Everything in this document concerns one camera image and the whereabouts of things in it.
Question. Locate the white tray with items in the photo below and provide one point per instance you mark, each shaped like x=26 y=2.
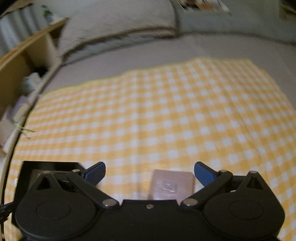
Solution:
x=203 y=5

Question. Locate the white quilted pillow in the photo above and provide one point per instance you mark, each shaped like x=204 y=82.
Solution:
x=112 y=19

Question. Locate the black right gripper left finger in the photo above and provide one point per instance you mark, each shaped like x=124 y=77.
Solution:
x=86 y=181

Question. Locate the mint tissue box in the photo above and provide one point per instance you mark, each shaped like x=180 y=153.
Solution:
x=29 y=83

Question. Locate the black storage box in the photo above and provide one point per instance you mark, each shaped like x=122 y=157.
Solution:
x=55 y=205

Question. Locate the yellow white checkered mat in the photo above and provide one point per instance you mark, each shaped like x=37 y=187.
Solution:
x=227 y=113

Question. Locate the pink square compact case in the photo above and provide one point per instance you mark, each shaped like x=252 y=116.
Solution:
x=171 y=185

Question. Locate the wooden shelf unit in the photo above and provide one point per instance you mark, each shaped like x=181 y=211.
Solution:
x=37 y=52

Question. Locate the purple notebook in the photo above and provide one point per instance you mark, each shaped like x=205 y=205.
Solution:
x=19 y=109

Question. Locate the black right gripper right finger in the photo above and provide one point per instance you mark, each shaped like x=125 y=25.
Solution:
x=213 y=182

